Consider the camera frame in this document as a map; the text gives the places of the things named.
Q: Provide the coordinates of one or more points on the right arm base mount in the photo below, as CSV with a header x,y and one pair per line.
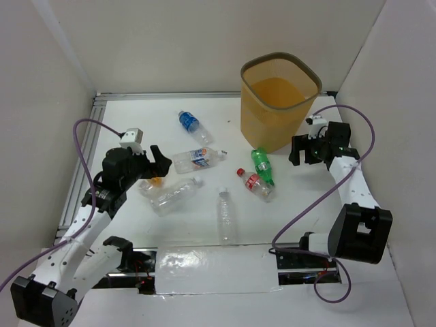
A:
x,y
298,268

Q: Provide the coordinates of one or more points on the yellow mesh waste bin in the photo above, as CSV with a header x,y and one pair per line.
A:
x,y
277,91

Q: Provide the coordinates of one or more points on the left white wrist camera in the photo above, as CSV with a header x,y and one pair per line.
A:
x,y
132,139

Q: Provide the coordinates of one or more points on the green plastic bottle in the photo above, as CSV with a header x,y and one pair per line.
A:
x,y
262,165

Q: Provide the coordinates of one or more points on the orange cap small bottle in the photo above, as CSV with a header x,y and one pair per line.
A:
x,y
149,188

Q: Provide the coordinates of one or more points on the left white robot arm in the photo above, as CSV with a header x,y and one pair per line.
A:
x,y
52,293

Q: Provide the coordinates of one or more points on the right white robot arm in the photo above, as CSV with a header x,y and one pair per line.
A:
x,y
360,232

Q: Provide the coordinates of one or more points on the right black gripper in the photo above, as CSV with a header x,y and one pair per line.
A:
x,y
302,142

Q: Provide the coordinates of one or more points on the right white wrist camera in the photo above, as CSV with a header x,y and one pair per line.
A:
x,y
317,126

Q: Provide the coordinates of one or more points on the blue label plastic bottle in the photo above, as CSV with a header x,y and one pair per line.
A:
x,y
194,128

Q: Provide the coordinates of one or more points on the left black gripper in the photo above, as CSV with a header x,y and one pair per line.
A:
x,y
146,165

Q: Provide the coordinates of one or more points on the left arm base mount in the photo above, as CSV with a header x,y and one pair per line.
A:
x,y
139,274

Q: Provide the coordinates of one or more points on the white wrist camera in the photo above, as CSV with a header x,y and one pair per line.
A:
x,y
317,126
132,139

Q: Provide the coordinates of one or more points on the clear bottle white cap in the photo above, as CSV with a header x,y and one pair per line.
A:
x,y
226,218

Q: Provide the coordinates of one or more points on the red cap plastic bottle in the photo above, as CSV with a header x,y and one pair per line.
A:
x,y
256,185

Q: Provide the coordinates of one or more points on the large clear plastic bottle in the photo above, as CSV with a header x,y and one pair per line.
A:
x,y
176,195

